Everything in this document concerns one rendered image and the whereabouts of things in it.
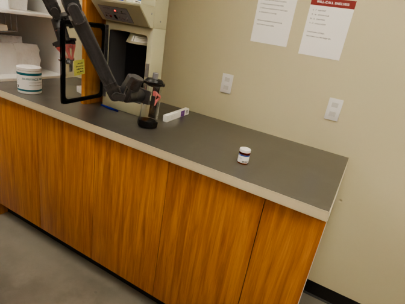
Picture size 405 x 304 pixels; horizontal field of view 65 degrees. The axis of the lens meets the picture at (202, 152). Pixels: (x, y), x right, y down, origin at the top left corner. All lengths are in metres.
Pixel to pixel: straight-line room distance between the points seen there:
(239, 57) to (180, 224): 1.02
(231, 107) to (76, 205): 1.08
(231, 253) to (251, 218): 0.21
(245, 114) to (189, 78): 0.44
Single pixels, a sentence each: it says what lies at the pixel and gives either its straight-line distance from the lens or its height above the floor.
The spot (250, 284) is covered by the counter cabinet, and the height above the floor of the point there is 0.48.
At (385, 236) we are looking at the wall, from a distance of 2.03.
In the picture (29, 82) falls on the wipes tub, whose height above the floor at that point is 1.01.
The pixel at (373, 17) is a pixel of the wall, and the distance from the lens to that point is 1.82.
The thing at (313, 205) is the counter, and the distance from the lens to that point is 1.20.
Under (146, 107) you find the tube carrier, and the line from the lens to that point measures 1.61.
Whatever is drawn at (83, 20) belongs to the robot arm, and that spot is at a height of 1.41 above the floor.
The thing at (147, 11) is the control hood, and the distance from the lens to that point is 1.68.
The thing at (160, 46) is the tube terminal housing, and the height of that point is 1.32.
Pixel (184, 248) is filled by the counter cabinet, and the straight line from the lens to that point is 1.57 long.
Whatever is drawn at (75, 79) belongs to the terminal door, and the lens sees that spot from 1.79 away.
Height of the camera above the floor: 1.46
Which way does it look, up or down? 21 degrees down
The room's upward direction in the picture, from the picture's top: 9 degrees clockwise
